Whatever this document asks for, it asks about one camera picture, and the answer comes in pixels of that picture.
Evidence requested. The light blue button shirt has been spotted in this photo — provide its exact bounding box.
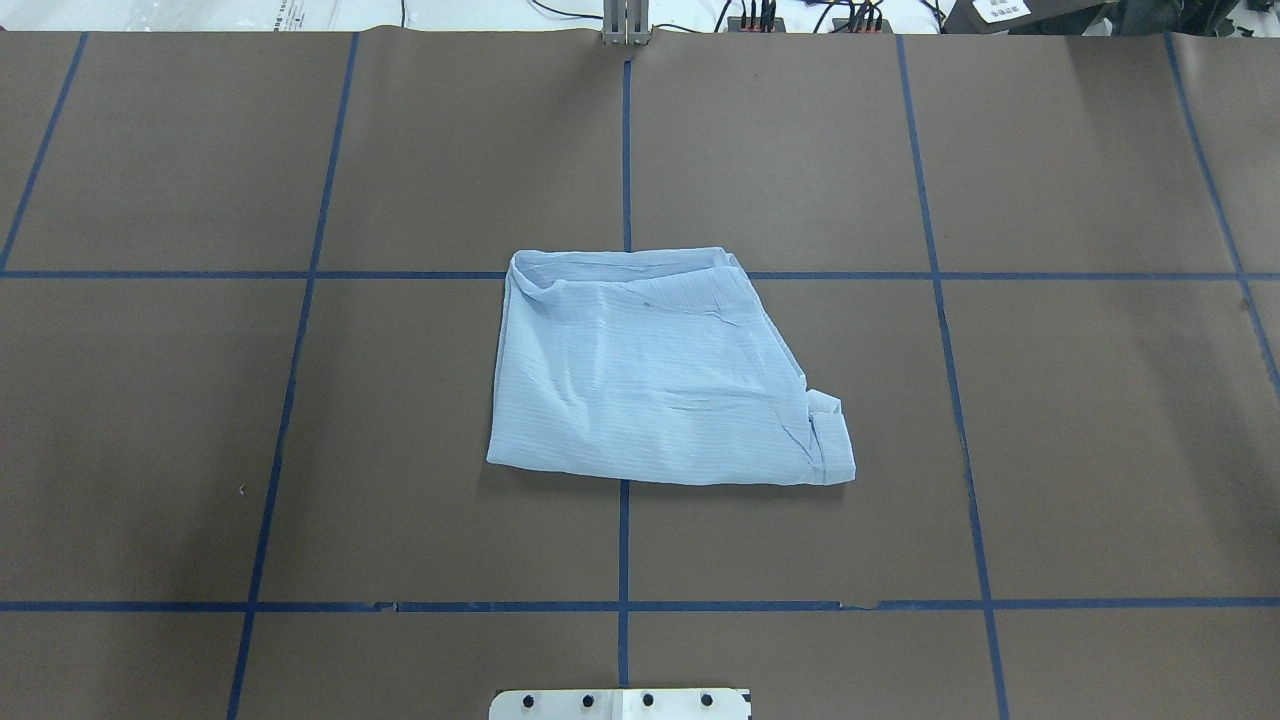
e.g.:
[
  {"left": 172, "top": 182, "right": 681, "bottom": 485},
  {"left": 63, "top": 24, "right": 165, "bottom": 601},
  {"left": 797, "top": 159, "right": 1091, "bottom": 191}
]
[{"left": 486, "top": 247, "right": 856, "bottom": 486}]

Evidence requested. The white column base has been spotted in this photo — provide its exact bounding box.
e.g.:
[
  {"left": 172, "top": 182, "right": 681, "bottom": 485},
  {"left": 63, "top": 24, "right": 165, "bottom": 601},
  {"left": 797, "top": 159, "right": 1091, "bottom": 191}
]
[{"left": 488, "top": 688, "right": 753, "bottom": 719}]

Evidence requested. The aluminium frame post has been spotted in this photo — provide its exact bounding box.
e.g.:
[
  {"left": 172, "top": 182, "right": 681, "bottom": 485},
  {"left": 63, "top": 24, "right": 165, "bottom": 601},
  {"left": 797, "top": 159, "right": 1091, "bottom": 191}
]
[{"left": 602, "top": 0, "right": 652, "bottom": 46}]

